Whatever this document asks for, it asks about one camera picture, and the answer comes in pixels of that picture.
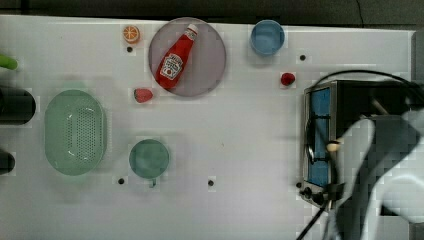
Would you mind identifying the peeled toy banana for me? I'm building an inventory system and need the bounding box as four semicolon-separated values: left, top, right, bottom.
326;138;344;152

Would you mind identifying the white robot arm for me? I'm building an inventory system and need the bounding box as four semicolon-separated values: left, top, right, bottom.
323;110;423;240

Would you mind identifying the black toaster oven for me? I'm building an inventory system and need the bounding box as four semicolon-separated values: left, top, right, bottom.
300;80;418;208

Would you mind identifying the grey round plate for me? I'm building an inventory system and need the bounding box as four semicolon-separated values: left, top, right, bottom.
148;17;226;97

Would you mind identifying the red ketchup bottle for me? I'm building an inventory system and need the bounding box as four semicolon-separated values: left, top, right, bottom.
156;24;198;89

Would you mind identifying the green metal cup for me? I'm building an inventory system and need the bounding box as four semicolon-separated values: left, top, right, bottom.
129;139;170;188

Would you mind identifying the toy strawberry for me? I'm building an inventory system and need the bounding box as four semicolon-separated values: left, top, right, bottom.
134;88;153;103

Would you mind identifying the small red toy fruit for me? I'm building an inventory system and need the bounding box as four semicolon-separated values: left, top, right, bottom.
280;73;296;86

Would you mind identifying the blue plastic cup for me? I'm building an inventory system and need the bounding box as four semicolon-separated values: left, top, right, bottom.
250;20;285;56

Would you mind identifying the toy orange slice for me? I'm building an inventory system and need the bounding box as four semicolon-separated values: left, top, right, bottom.
122;25;140;44

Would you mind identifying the green colander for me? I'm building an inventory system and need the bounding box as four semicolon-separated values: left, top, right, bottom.
44;90;107;176

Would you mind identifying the large black pot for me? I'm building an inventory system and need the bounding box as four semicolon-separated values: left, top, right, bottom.
0;87;36;125

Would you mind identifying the small black cup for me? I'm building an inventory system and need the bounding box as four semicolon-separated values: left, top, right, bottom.
0;151;15;175

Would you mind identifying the green toy pepper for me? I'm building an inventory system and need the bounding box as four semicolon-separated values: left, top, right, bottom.
0;55;19;70

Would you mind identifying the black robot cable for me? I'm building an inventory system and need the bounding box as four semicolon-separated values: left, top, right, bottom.
313;69;424;98

